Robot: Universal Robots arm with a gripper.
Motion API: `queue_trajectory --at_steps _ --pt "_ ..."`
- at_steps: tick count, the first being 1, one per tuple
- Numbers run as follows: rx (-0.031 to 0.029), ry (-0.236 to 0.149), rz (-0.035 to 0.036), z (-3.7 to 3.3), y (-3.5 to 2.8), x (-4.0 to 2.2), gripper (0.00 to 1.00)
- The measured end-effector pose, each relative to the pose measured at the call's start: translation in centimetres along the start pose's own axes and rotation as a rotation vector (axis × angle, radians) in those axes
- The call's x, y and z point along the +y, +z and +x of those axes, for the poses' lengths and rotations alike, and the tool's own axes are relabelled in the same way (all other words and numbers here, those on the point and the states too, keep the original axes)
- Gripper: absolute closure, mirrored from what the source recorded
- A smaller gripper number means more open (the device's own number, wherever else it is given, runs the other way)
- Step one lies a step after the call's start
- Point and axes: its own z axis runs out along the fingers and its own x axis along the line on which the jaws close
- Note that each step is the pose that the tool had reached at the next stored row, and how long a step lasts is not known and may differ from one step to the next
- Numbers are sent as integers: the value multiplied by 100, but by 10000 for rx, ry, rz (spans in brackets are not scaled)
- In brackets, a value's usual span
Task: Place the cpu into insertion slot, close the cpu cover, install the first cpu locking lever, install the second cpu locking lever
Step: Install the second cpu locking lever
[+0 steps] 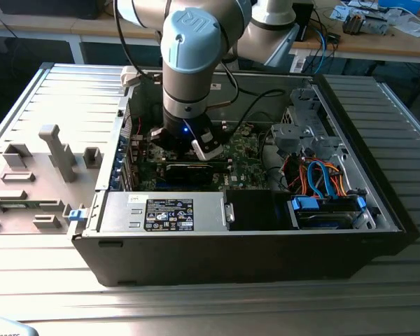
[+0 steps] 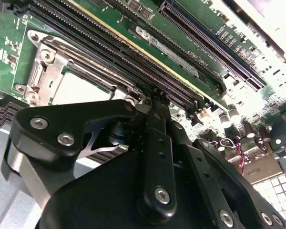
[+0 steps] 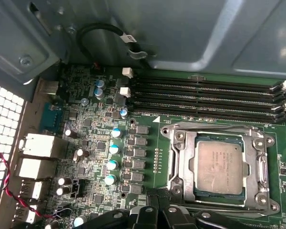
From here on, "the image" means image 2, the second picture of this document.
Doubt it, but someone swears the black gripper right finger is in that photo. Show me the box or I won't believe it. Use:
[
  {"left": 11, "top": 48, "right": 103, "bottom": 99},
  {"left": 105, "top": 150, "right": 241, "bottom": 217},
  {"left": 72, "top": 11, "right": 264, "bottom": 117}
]
[{"left": 161, "top": 92, "right": 286, "bottom": 229}]

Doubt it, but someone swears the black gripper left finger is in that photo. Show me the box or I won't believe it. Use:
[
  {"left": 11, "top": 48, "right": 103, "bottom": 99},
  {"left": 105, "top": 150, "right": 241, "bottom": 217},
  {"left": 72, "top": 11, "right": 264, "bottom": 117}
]
[{"left": 10, "top": 89, "right": 178, "bottom": 219}]

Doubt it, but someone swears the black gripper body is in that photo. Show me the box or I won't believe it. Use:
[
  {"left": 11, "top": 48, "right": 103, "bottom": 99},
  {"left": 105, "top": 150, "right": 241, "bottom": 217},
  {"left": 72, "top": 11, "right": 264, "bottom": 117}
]
[{"left": 37, "top": 119, "right": 255, "bottom": 229}]

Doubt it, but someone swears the silver CPU green edge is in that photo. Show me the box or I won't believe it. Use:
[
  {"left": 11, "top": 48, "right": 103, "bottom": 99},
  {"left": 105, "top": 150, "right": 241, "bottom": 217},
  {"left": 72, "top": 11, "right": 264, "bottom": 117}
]
[{"left": 50, "top": 71, "right": 116, "bottom": 105}]

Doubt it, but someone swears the metal socket cover frame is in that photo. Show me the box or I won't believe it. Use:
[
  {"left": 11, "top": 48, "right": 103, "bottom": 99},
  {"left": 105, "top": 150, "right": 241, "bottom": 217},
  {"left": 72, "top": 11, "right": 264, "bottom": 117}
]
[{"left": 26, "top": 30, "right": 146, "bottom": 105}]

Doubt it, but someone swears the thin metal locking lever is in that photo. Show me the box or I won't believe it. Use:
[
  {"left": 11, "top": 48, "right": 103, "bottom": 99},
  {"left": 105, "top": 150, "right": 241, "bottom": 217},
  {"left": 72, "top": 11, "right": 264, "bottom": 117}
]
[{"left": 41, "top": 35, "right": 158, "bottom": 96}]

